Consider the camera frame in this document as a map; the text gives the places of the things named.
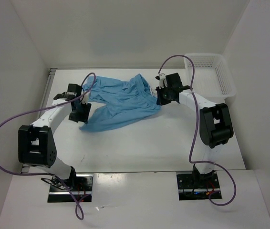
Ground light blue shorts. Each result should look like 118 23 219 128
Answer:
79 74 161 133

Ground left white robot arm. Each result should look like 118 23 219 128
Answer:
18 83 92 191

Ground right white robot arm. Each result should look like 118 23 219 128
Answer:
156 73 234 187

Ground white plastic basket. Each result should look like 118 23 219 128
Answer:
184 53 237 102

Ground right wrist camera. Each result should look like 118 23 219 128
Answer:
155 73 167 89

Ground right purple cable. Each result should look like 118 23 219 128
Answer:
157 54 237 206

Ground purple cable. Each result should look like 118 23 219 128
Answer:
0 72 97 220
157 54 237 206

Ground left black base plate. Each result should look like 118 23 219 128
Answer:
41 173 93 203

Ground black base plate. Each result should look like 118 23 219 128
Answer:
41 173 93 203
176 171 222 201

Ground aluminium table edge rail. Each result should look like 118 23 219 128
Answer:
18 68 57 167

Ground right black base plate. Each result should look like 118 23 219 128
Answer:
176 171 222 201

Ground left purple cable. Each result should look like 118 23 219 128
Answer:
0 72 97 220

